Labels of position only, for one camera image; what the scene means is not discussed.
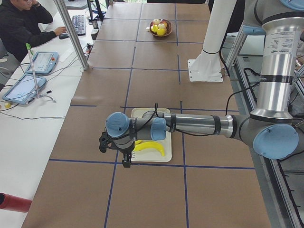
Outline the translucent yellow banana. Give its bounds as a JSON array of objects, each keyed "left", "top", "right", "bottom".
[{"left": 134, "top": 141, "right": 165, "bottom": 156}]

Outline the pale peach fruit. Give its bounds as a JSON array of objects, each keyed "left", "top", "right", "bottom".
[{"left": 152, "top": 19, "right": 161, "bottom": 25}]

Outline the black keyboard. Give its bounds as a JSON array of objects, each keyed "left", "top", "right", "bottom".
[{"left": 72, "top": 15, "right": 86, "bottom": 36}]

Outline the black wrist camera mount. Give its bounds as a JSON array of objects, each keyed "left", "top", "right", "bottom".
[{"left": 99, "top": 131, "right": 116, "bottom": 153}]

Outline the near teach pendant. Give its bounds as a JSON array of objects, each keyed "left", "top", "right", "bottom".
[{"left": 2, "top": 74, "right": 37, "bottom": 105}]

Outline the white pedestal column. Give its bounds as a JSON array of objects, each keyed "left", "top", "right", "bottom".
[{"left": 188, "top": 0, "right": 245, "bottom": 83}]

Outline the red cylinder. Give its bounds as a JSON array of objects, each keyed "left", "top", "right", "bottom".
[{"left": 0, "top": 193, "right": 32, "bottom": 213}]

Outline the white rectangular tray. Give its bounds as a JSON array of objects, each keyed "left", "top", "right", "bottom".
[{"left": 129, "top": 107, "right": 172, "bottom": 163}]

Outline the yellow starfruit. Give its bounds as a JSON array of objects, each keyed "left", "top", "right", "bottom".
[{"left": 150, "top": 24, "right": 158, "bottom": 33}]

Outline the aluminium frame post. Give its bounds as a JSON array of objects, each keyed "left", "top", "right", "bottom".
[{"left": 54, "top": 0, "right": 94, "bottom": 70}]

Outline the small yellow object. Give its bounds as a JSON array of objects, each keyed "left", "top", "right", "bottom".
[{"left": 4, "top": 102, "right": 11, "bottom": 109}]

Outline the far teach pendant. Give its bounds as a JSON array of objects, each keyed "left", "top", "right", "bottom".
[{"left": 32, "top": 52, "right": 59, "bottom": 76}]

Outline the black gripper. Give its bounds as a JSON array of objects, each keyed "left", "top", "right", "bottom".
[{"left": 115, "top": 142, "right": 134, "bottom": 167}]

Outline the black computer mouse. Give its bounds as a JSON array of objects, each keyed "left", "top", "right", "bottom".
[{"left": 58, "top": 33, "right": 69, "bottom": 39}]

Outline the thin metal stand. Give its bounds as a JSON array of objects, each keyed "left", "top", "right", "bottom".
[{"left": 26, "top": 43, "right": 58, "bottom": 103}]

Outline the teach pendant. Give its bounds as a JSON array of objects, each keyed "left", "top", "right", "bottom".
[
  {"left": 2, "top": 74, "right": 37, "bottom": 105},
  {"left": 32, "top": 52, "right": 59, "bottom": 76}
]

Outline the brown wicker basket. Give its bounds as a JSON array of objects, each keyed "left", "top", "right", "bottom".
[{"left": 148, "top": 19, "right": 172, "bottom": 37}]

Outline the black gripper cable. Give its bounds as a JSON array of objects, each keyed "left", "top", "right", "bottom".
[{"left": 133, "top": 102, "right": 236, "bottom": 137}]

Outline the seated person in black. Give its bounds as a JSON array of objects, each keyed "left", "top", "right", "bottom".
[{"left": 0, "top": 0, "right": 67, "bottom": 62}]

